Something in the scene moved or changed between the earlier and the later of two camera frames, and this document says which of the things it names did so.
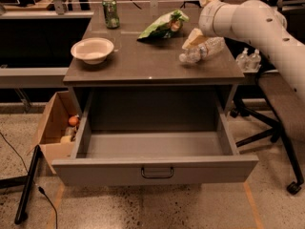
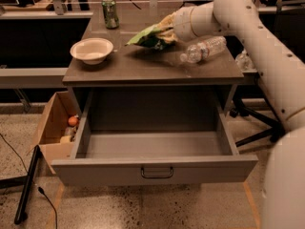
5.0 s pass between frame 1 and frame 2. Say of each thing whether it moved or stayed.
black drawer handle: stayed
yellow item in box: stayed
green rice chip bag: moved
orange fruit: stayed
